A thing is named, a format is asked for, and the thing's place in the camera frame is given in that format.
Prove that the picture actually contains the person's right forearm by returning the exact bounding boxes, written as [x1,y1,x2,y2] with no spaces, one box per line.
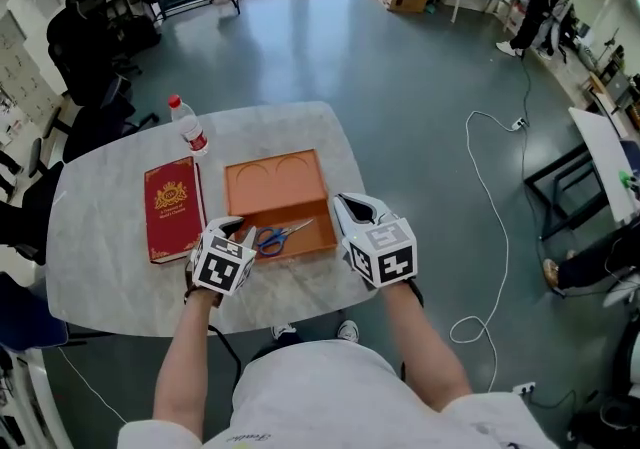
[380,280,474,414]

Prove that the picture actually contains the red hardcover book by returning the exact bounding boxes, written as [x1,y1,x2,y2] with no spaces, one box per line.
[143,155,208,266]

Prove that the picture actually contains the thin white cable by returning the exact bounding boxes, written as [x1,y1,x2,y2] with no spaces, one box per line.
[56,345,129,426]

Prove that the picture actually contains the clear plastic water bottle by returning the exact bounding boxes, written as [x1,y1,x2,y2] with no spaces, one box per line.
[167,94,210,158]

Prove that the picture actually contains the person's white shirt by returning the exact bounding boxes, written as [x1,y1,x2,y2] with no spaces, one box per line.
[116,338,559,449]

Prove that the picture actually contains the blue-handled scissors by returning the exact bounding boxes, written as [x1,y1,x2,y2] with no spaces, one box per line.
[255,218,316,257]

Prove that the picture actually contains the thin black cable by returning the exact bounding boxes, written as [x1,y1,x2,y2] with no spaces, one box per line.
[206,323,245,384]

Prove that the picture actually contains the person's left forearm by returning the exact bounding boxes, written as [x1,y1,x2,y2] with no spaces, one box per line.
[151,285,225,439]

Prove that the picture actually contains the black metal frame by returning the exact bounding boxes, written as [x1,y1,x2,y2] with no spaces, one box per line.
[523,140,610,241]

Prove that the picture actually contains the long black cable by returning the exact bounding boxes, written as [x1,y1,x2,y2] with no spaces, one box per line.
[517,54,549,263]

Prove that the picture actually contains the white board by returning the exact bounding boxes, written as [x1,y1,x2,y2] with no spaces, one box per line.
[567,106,640,226]

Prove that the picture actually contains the black office chair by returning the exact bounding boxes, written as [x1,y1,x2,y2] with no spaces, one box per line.
[0,136,67,267]
[46,0,162,109]

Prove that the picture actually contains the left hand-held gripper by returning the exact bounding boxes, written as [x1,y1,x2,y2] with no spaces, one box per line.
[191,216,259,298]

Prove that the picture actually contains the person's right shoe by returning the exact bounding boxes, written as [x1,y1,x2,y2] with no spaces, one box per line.
[336,319,361,344]

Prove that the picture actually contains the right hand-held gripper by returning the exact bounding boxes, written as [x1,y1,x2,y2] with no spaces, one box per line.
[333,192,419,289]

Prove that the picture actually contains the blue chair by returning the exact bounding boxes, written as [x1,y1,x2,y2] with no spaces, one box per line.
[0,270,70,354]

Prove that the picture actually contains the orange container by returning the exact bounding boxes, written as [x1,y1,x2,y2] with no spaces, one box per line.
[223,148,341,264]

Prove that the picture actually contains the long white cable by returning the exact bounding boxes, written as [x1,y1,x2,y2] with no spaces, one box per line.
[448,109,527,394]

